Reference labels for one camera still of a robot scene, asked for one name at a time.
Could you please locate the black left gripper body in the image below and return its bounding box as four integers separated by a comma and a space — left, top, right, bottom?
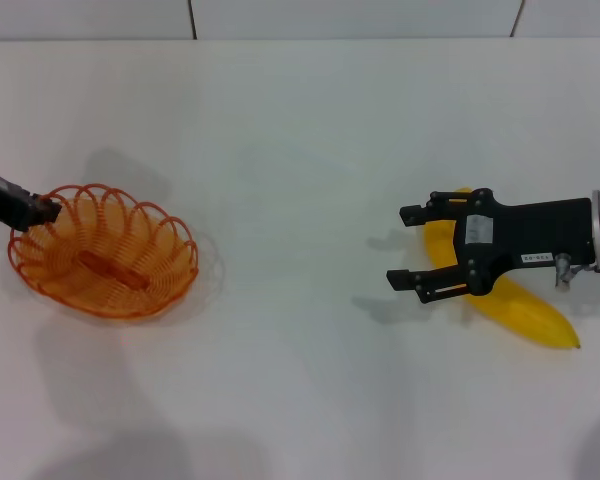
0, 163, 34, 233

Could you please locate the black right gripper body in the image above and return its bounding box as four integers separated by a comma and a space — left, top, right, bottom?
452, 187, 596, 297

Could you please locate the orange plastic wire basket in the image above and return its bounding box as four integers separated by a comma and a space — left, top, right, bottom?
6, 182, 200, 322

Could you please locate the yellow banana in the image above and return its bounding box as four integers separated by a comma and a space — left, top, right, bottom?
422, 187, 582, 351

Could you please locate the right gripper cable with plug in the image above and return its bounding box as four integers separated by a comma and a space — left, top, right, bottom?
554, 253, 599, 291

